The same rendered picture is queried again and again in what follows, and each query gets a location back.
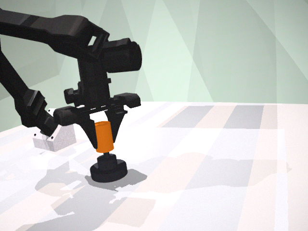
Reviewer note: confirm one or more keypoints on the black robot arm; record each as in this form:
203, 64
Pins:
69, 35

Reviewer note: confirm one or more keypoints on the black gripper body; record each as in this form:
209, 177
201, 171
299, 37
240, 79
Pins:
96, 94

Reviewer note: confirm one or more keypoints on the orange knob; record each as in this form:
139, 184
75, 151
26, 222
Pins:
104, 137

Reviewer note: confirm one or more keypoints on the grey round pedestal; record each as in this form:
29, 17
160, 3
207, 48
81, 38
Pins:
108, 168

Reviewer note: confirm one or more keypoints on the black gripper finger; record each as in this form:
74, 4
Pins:
115, 121
90, 130

